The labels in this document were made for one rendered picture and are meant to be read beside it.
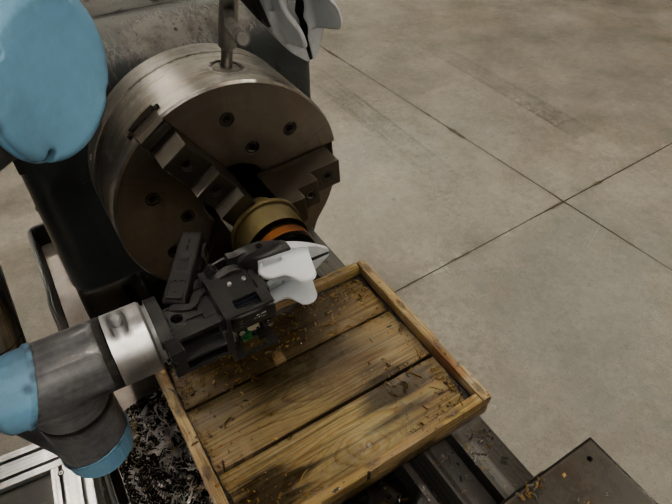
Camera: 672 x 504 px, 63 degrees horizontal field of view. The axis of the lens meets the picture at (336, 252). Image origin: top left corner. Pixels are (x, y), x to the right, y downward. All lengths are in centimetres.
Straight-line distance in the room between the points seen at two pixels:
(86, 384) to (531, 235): 207
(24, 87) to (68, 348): 26
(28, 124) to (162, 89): 32
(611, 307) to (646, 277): 24
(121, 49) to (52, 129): 40
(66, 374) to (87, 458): 13
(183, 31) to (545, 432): 149
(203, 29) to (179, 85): 16
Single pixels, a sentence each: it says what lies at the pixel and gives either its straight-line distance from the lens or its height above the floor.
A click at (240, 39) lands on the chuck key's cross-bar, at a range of 45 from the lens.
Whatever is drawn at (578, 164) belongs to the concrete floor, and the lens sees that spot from 293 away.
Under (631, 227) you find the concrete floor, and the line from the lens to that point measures 263.
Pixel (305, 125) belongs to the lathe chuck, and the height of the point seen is 115.
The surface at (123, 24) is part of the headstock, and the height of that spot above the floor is 125.
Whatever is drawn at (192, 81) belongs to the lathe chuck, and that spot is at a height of 124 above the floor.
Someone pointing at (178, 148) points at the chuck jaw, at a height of 120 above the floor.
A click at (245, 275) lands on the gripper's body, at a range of 59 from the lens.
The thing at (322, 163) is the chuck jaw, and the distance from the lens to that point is 74.
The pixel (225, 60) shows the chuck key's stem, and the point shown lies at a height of 124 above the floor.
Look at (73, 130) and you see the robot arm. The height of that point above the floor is 133.
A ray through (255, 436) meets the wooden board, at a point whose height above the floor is 89.
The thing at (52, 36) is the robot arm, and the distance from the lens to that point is 41.
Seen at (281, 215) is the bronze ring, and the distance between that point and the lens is 65.
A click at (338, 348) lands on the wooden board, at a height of 89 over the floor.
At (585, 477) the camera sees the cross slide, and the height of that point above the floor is 97.
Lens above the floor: 153
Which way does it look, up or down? 44 degrees down
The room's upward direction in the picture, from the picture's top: straight up
